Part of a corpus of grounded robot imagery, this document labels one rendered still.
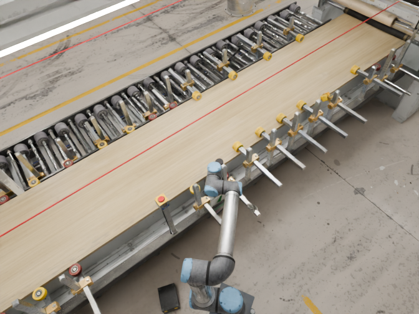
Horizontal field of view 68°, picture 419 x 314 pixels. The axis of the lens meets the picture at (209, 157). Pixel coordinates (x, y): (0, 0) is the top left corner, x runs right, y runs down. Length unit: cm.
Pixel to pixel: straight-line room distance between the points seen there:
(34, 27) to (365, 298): 305
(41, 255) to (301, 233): 228
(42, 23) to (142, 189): 146
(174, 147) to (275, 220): 132
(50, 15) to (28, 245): 170
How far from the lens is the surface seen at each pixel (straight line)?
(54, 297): 273
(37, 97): 528
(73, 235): 251
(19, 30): 144
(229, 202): 183
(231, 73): 319
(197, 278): 160
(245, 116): 287
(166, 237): 250
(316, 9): 457
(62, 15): 146
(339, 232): 339
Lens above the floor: 297
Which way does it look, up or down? 54 degrees down
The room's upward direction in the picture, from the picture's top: 6 degrees counter-clockwise
